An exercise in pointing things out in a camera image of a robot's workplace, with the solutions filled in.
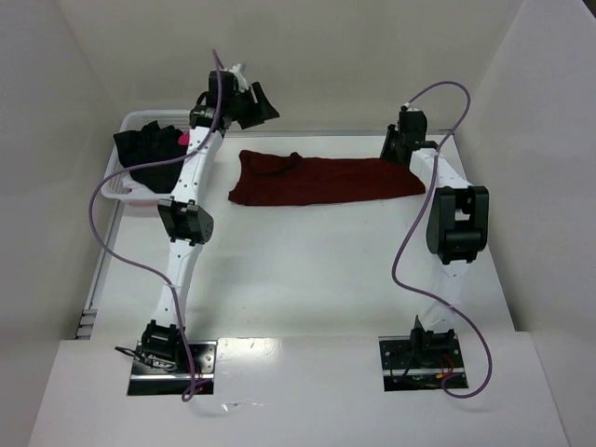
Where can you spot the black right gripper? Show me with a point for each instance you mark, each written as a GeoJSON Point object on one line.
{"type": "Point", "coordinates": [391, 150]}

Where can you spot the pink garment in basket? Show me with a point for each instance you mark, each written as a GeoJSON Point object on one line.
{"type": "Point", "coordinates": [184, 139]}

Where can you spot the grey bracket at left edge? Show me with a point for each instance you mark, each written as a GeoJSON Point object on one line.
{"type": "Point", "coordinates": [85, 324]}

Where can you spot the dark red t-shirt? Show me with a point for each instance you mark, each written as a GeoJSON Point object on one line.
{"type": "Point", "coordinates": [268, 180]}

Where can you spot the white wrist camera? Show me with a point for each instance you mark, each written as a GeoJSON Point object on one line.
{"type": "Point", "coordinates": [238, 71]}
{"type": "Point", "coordinates": [407, 107]}

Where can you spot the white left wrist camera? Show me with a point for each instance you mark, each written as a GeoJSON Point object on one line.
{"type": "Point", "coordinates": [238, 71]}

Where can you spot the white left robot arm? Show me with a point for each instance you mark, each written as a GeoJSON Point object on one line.
{"type": "Point", "coordinates": [189, 227]}

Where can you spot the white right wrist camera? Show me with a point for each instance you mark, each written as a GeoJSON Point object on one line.
{"type": "Point", "coordinates": [407, 107]}

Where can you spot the metal base plate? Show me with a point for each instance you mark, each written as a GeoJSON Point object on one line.
{"type": "Point", "coordinates": [152, 376]}
{"type": "Point", "coordinates": [424, 369]}

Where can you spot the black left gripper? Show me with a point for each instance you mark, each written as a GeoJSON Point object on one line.
{"type": "Point", "coordinates": [251, 112]}

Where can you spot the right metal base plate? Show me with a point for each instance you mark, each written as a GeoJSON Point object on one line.
{"type": "Point", "coordinates": [424, 369]}

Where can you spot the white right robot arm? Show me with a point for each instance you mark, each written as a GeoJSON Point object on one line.
{"type": "Point", "coordinates": [456, 212]}

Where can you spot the black t-shirt in basket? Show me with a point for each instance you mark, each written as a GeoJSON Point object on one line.
{"type": "Point", "coordinates": [152, 144]}

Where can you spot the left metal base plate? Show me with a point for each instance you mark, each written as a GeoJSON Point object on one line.
{"type": "Point", "coordinates": [152, 376]}

